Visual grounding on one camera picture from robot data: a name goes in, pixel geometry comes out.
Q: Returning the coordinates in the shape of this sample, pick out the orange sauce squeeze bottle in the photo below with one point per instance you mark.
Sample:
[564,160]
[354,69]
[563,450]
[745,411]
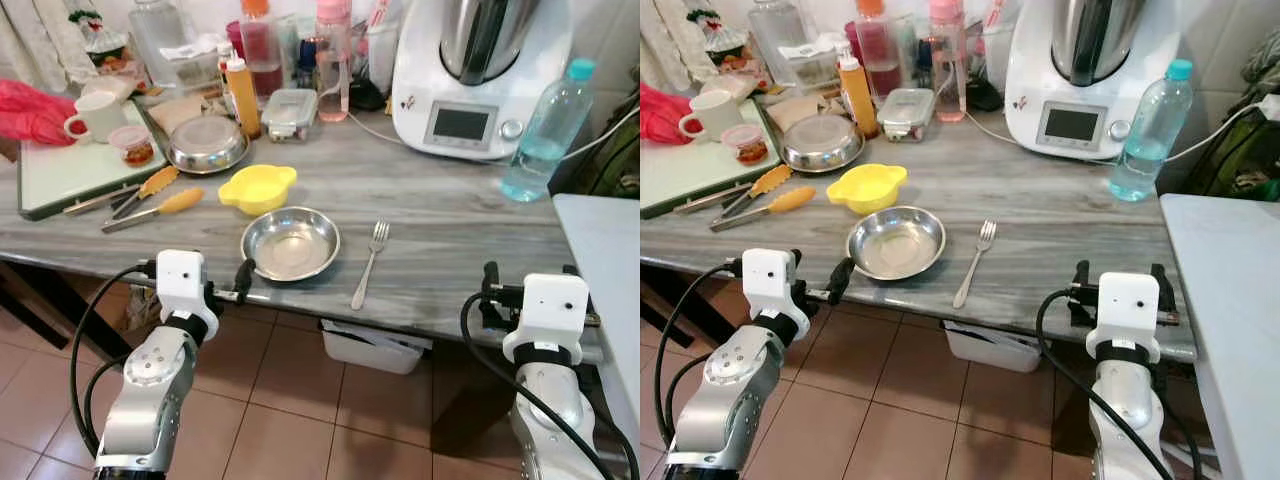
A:
[243,100]
[858,98]

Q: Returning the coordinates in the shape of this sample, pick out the beige patterned curtain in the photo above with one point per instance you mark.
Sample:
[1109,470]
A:
[40,40]
[665,40]

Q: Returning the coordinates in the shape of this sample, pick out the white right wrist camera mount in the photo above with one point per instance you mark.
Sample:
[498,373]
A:
[548,310]
[1125,310]

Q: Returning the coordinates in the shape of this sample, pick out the empty steel bowl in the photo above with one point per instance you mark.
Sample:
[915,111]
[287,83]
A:
[290,247]
[896,245]

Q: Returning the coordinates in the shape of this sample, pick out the white plastic bin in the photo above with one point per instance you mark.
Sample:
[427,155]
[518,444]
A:
[375,348]
[990,347]

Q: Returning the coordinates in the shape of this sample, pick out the steel fork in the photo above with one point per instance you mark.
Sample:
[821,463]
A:
[368,270]
[972,268]

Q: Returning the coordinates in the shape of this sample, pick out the yellow plastic bowl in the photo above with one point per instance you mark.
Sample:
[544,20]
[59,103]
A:
[257,188]
[866,186]

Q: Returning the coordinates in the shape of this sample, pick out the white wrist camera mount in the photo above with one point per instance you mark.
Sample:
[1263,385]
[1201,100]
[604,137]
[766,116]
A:
[1125,310]
[548,310]
[768,280]
[180,280]

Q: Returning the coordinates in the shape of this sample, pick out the orange tipped steel tongs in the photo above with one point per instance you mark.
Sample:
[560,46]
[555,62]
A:
[790,200]
[180,202]

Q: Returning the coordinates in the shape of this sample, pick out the large clear plastic jar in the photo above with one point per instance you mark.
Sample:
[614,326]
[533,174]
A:
[780,35]
[165,35]

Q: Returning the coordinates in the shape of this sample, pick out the small decorated figurine jar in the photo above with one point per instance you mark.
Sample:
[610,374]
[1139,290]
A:
[718,42]
[100,45]

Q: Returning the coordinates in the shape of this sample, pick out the brown paper bag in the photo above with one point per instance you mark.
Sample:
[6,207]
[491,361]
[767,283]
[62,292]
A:
[180,110]
[795,108]

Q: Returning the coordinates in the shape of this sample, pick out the small pink lidded sauce cup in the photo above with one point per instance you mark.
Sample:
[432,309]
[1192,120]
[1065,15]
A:
[744,143]
[132,145]

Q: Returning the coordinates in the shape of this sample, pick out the orange capped red juice bottle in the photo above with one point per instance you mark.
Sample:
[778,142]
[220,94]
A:
[261,55]
[878,55]

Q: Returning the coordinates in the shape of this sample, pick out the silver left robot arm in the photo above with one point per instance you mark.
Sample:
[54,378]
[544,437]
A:
[730,390]
[150,390]

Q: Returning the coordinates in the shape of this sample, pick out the lidded steel bowl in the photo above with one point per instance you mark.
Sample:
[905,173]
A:
[207,145]
[822,142]

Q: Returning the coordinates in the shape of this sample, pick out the blue capped clear water bottle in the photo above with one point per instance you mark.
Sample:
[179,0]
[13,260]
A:
[1150,135]
[545,135]

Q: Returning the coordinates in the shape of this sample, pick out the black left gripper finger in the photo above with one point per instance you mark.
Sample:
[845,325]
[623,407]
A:
[148,268]
[243,278]
[841,278]
[735,268]

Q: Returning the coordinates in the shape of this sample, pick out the green rimmed white cutting board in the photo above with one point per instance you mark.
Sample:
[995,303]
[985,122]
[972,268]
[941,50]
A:
[70,175]
[690,175]

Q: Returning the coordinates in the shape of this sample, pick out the white side counter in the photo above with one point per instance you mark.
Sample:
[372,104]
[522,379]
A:
[1225,300]
[605,270]

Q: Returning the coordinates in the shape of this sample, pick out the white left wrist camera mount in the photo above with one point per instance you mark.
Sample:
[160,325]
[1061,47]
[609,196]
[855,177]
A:
[768,280]
[180,280]

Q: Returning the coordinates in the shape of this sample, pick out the dark green bag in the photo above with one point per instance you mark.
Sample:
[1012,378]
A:
[1240,150]
[615,160]

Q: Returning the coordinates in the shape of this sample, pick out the pink capped clear bottle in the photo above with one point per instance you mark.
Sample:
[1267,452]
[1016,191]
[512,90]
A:
[947,70]
[333,70]

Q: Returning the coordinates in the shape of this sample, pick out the grey lidded clear food box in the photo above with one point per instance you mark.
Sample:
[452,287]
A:
[290,113]
[906,112]

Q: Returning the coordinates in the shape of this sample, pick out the white kitchen food processor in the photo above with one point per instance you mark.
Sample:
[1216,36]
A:
[430,90]
[1040,90]

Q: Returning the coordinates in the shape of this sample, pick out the red cloth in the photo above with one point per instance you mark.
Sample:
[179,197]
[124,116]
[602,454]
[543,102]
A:
[30,112]
[660,112]

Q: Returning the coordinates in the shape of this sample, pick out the white mug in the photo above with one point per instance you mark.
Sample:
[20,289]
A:
[100,115]
[715,113]

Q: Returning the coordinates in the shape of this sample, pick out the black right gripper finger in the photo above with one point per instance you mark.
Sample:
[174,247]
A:
[1081,273]
[1160,278]
[490,275]
[572,272]

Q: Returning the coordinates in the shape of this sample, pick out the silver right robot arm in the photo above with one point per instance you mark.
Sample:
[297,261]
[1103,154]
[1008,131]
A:
[545,400]
[1125,400]

